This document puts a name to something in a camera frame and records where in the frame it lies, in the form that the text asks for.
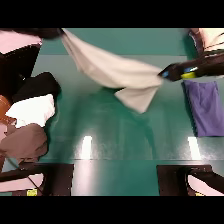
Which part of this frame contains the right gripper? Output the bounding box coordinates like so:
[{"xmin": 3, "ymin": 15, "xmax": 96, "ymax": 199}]
[{"xmin": 158, "ymin": 62, "xmax": 202, "ymax": 83}]

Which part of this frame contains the bright white garment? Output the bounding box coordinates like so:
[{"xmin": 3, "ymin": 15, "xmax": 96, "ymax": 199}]
[{"xmin": 5, "ymin": 93, "xmax": 57, "ymax": 129}]

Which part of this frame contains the grey-brown garment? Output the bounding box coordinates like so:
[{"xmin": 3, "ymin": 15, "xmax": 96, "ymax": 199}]
[{"xmin": 0, "ymin": 122, "xmax": 49, "ymax": 162}]

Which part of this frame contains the purple garment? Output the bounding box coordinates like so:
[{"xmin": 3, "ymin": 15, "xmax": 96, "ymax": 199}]
[{"xmin": 182, "ymin": 79, "xmax": 224, "ymax": 139}]

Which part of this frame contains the rust brown garment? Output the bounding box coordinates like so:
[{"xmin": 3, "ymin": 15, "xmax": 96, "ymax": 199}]
[{"xmin": 0, "ymin": 94, "xmax": 13, "ymax": 125}]

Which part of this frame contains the black garment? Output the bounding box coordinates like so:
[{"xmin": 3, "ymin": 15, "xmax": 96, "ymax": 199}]
[{"xmin": 12, "ymin": 71, "xmax": 62, "ymax": 103}]

